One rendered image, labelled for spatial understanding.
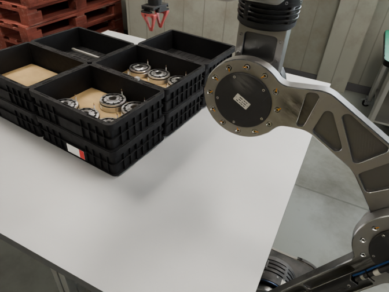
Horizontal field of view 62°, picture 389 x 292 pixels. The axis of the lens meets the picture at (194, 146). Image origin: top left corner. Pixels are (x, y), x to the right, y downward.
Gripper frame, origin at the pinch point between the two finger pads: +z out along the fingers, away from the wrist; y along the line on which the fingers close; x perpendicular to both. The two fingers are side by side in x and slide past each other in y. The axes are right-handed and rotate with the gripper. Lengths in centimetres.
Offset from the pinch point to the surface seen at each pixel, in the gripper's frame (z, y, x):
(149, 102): 14.8, 32.0, 20.9
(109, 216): 38, 65, 30
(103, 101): 20.9, 33.1, -0.8
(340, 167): 109, -104, 85
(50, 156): 37, 56, -9
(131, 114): 15.3, 41.3, 20.9
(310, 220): 109, -41, 81
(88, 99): 23.5, 32.1, -11.1
